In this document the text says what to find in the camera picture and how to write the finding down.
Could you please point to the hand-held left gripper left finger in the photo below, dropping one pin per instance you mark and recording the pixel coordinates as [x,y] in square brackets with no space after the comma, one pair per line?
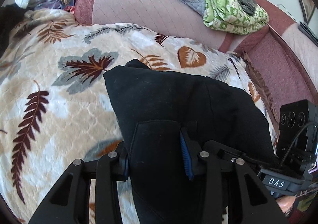
[122,164]

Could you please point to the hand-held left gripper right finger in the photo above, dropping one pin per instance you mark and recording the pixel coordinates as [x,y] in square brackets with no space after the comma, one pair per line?
[185,158]

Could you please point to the black pants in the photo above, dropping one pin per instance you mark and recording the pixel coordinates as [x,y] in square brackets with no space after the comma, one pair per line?
[174,99]

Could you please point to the person's right hand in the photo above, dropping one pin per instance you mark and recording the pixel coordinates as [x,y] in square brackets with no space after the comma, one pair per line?
[287,204]

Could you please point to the leaf print blanket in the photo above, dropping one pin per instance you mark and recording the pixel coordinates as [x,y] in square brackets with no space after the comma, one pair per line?
[62,104]

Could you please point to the green patterned cloth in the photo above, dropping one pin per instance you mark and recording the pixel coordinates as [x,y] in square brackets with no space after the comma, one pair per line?
[228,17]

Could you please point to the pink sofa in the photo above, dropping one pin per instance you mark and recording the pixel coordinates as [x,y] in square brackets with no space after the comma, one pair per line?
[149,7]

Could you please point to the colourful packet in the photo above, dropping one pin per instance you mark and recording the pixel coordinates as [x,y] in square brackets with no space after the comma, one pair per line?
[66,1]

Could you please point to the dark cloth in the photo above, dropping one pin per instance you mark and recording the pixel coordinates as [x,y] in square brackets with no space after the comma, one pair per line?
[10,27]

